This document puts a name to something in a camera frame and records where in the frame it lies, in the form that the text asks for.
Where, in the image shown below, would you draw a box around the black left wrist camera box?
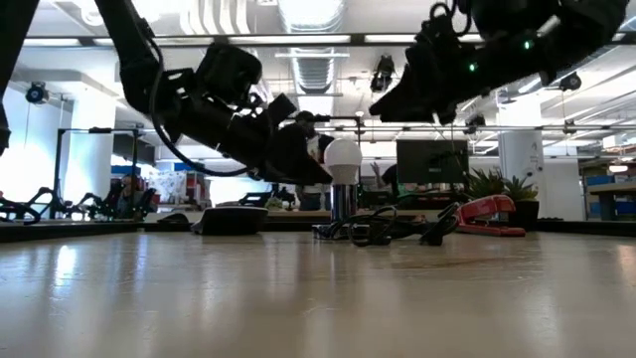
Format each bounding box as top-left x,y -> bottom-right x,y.
196,42 -> 263,108

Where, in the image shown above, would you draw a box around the black ceiling-hung camera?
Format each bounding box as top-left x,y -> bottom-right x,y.
24,82 -> 50,105
370,54 -> 397,93
558,72 -> 582,93
464,113 -> 487,135

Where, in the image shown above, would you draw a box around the black monitor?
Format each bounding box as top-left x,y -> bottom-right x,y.
396,139 -> 470,184

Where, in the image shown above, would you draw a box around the white lightbulb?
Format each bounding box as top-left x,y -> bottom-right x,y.
323,137 -> 364,186

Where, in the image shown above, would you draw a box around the black aluminium table frame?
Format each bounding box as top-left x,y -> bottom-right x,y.
0,218 -> 636,244

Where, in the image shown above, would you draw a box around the person with raised hand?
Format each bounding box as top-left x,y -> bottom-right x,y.
370,161 -> 413,200

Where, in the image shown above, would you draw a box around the standing person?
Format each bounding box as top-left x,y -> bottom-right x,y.
292,109 -> 339,212

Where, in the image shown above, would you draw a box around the black rig post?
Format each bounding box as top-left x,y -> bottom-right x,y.
0,0 -> 41,156

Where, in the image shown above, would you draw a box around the red stapler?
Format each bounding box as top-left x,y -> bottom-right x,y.
454,194 -> 527,238

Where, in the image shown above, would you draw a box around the wooden background table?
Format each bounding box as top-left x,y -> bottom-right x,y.
585,179 -> 636,221

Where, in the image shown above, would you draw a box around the silver calculator with dark keys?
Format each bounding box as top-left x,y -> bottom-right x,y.
191,206 -> 269,237

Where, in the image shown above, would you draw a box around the black lamp power cord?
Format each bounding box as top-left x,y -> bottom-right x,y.
317,201 -> 461,249

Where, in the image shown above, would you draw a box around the chrome lamp socket base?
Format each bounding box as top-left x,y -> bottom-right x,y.
312,182 -> 360,242

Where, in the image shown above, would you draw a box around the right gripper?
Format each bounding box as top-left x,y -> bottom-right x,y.
368,4 -> 498,125

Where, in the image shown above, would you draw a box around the small potted succulent plant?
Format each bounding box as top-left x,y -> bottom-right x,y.
466,167 -> 541,231

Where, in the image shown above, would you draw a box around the seated person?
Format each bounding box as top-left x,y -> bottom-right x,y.
116,173 -> 150,220

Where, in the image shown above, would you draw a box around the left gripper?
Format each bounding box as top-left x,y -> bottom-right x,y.
168,93 -> 334,186

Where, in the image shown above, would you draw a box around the black background robot arms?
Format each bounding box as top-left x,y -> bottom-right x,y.
0,186 -> 160,225

